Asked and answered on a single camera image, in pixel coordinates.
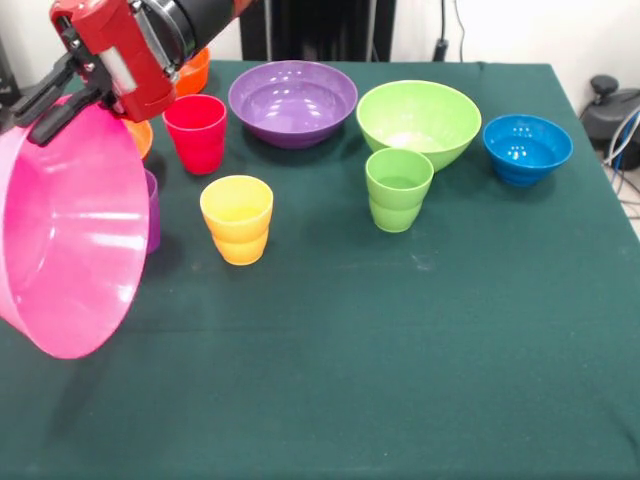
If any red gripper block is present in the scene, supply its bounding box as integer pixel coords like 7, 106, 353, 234
10, 0, 177, 147

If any pink bowl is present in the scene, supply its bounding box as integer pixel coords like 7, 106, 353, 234
0, 94, 151, 360

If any black equipment box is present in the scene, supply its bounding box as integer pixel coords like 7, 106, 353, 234
0, 37, 21, 107

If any large orange bowl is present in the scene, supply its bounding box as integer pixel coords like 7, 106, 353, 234
122, 118, 154, 161

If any small orange bowl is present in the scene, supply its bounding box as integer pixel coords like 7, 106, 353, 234
174, 47, 211, 96

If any red cup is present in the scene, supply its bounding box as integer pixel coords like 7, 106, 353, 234
162, 94, 228, 176

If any purple cup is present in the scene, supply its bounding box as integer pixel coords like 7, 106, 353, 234
143, 168, 162, 255

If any yellow cup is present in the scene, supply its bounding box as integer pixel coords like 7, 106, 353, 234
199, 174, 275, 266

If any purple bowl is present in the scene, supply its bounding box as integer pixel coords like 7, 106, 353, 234
227, 60, 359, 150

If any green cup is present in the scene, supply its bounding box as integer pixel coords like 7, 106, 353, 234
364, 147, 435, 234

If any green bowl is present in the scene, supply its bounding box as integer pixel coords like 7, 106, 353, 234
355, 80, 483, 174

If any dark green tablecloth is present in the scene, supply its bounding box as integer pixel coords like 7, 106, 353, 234
0, 58, 640, 480

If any blue bowl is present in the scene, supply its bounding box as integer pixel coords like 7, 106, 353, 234
482, 114, 574, 188

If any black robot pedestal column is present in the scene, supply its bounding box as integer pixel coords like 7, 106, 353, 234
237, 0, 396, 63

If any black wall cable with plug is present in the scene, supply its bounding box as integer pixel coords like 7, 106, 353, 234
432, 0, 467, 63

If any tangle of floor cables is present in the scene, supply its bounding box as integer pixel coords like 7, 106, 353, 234
602, 110, 640, 170

